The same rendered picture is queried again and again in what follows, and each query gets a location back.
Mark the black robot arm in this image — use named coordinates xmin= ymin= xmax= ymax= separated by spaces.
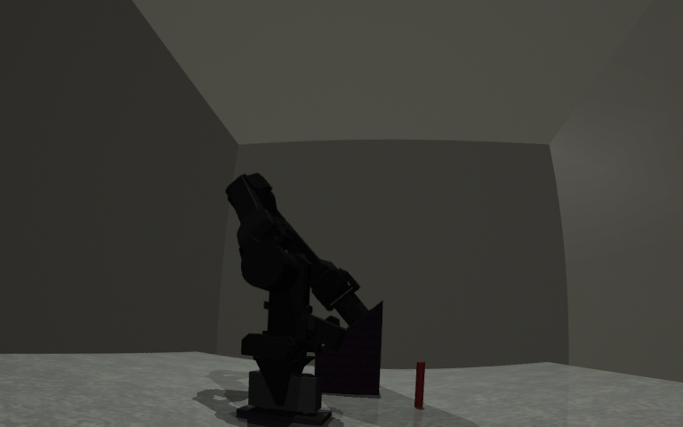
xmin=225 ymin=173 xmax=369 ymax=351

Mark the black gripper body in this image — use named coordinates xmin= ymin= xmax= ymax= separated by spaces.
xmin=241 ymin=294 xmax=322 ymax=360

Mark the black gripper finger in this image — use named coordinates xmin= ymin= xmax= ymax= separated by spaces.
xmin=291 ymin=356 xmax=315 ymax=374
xmin=253 ymin=356 xmax=302 ymax=406

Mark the dark red peg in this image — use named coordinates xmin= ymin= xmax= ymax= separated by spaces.
xmin=414 ymin=361 xmax=425 ymax=407

